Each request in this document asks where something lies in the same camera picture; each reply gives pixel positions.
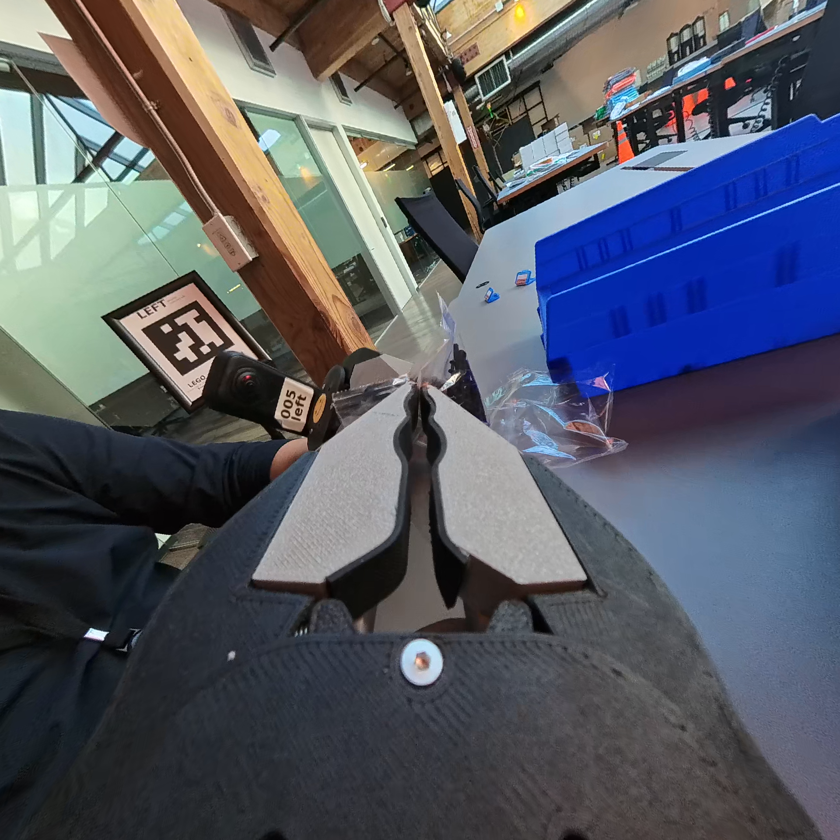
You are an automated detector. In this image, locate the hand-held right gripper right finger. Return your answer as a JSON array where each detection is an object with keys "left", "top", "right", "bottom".
[{"left": 420, "top": 387, "right": 589, "bottom": 626}]

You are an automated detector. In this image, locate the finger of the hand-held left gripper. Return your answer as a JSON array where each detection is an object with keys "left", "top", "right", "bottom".
[{"left": 351, "top": 352, "right": 414, "bottom": 396}]

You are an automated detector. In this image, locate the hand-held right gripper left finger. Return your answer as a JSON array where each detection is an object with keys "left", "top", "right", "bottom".
[{"left": 250, "top": 382, "right": 422, "bottom": 616}]

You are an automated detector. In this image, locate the bag of black lego pieces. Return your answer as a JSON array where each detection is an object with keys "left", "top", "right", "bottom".
[{"left": 331, "top": 290, "right": 491, "bottom": 429}]

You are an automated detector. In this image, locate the clear plastic lego bag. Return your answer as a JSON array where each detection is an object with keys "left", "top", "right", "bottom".
[{"left": 482, "top": 367, "right": 629, "bottom": 468}]

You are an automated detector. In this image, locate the person's left forearm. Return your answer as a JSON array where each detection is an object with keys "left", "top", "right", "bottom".
[{"left": 0, "top": 406, "right": 311, "bottom": 530}]

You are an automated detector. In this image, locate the framed marker sign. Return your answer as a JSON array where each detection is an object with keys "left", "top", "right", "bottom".
[{"left": 101, "top": 269, "right": 271, "bottom": 414}]

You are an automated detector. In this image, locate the grey electrical box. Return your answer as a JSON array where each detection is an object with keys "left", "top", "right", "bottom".
[{"left": 201, "top": 214, "right": 258, "bottom": 273}]

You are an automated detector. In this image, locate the black mesh office chair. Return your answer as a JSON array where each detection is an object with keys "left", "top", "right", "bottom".
[{"left": 394, "top": 192, "right": 480, "bottom": 284}]

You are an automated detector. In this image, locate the long wooden work table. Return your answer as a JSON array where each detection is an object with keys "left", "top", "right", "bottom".
[{"left": 496, "top": 140, "right": 613, "bottom": 206}]

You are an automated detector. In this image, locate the stack of white boxes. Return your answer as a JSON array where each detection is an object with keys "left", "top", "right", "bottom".
[{"left": 518, "top": 124, "right": 573, "bottom": 169}]

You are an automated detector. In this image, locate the blue plastic bin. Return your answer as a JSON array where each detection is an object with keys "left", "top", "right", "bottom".
[{"left": 534, "top": 112, "right": 840, "bottom": 396}]

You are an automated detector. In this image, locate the person's dark clothed body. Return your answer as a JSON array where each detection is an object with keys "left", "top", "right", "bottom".
[{"left": 0, "top": 518, "right": 219, "bottom": 816}]

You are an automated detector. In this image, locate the black metal workbench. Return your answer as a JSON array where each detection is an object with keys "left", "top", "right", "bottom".
[{"left": 622, "top": 5, "right": 840, "bottom": 160}]

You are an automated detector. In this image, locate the slim wooden support post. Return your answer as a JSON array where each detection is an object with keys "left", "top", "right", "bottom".
[{"left": 392, "top": 0, "right": 484, "bottom": 238}]

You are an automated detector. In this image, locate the black shoulder strap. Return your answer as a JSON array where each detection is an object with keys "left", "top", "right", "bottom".
[{"left": 0, "top": 589, "right": 143, "bottom": 655}]

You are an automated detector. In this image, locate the white wall air vent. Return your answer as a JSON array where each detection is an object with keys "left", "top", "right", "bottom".
[{"left": 473, "top": 55, "right": 513, "bottom": 101}]

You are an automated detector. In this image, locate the dark table cable hatch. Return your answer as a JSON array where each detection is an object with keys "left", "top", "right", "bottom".
[{"left": 621, "top": 149, "right": 698, "bottom": 174}]

